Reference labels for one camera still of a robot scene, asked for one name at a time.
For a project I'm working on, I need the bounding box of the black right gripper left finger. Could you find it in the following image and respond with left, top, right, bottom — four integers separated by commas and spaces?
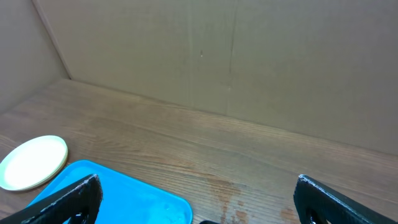
1, 174, 103, 224

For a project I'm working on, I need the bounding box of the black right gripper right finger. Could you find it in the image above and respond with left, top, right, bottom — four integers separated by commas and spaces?
294, 174, 397, 224

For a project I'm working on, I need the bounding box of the light blue plate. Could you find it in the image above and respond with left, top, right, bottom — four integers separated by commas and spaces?
1, 135, 68, 191

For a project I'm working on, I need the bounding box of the teal plastic tray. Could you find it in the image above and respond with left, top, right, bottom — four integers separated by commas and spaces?
30, 160, 193, 224

